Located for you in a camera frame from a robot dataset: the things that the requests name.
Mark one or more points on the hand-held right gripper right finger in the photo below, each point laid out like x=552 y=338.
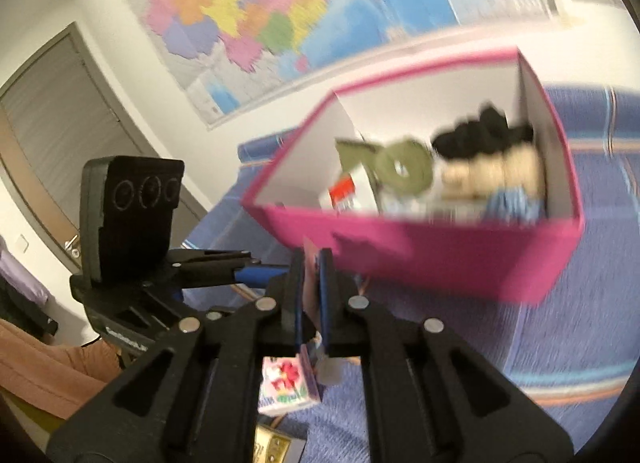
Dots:
x=325 y=303

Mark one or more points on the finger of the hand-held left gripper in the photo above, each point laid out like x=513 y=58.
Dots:
x=215 y=256
x=250 y=276

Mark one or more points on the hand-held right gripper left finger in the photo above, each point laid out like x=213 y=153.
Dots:
x=298 y=303

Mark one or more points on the pink cardboard box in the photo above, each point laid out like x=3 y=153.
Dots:
x=450 y=258

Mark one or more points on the black socks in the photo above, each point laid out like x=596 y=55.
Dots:
x=475 y=138

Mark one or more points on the floral print tissue packet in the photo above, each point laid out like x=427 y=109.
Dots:
x=285 y=383

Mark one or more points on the purple cloth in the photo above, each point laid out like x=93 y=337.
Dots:
x=20 y=273

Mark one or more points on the grey door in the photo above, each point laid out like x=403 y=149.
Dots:
x=55 y=118

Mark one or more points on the dark cloth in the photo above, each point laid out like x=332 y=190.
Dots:
x=30 y=318

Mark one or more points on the yellow packet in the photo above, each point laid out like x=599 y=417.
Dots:
x=272 y=448

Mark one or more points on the salmon pink cloth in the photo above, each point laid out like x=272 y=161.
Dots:
x=50 y=368

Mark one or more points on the light blue patterned cloth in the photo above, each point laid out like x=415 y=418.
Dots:
x=515 y=208

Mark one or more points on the beige fluffy socks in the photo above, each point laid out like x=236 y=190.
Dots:
x=500 y=173

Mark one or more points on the blue plaid bed sheet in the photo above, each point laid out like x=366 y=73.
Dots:
x=575 y=343

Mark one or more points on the white light switch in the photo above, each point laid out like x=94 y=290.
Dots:
x=22 y=243

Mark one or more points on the colourful wall map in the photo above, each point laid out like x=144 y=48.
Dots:
x=250 y=8

